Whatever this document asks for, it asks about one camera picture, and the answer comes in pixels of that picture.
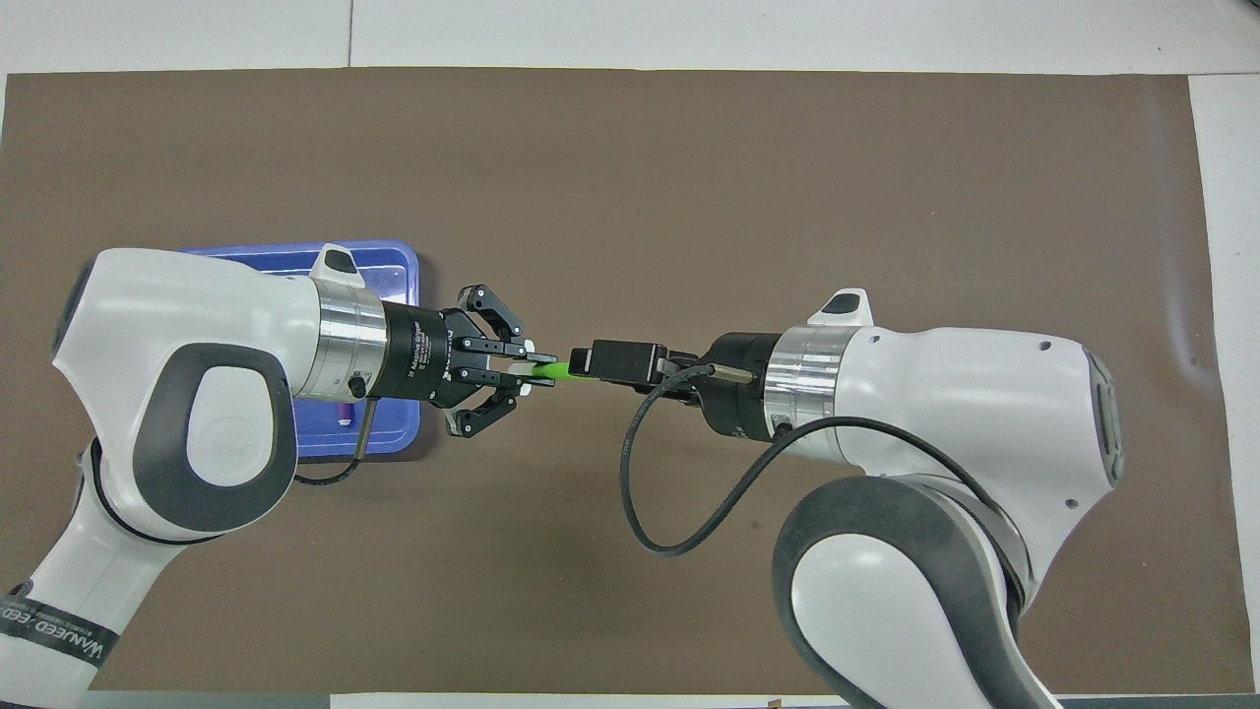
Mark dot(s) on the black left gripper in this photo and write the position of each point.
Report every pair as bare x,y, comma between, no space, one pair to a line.
423,354

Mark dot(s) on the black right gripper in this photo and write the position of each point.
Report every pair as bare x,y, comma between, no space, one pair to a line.
733,409

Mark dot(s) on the green marker pen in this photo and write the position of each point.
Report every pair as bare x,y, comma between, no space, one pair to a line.
551,371

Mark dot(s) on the purple marker pen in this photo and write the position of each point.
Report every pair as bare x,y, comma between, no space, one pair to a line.
345,409

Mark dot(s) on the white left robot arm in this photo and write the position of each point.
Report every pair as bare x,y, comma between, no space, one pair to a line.
177,315

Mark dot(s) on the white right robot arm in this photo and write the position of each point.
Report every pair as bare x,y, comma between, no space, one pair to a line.
965,394

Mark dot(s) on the blue plastic tray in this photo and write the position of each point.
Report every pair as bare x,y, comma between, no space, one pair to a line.
394,433

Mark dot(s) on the brown table mat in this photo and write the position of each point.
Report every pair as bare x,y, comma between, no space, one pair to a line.
630,197

